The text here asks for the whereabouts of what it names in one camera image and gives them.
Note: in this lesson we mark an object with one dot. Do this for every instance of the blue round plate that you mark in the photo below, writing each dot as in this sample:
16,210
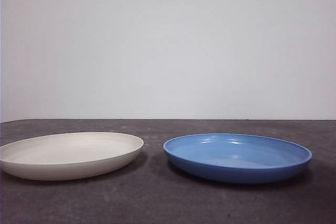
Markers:
236,171

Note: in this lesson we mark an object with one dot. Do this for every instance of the white round plate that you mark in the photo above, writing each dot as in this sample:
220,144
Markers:
71,153

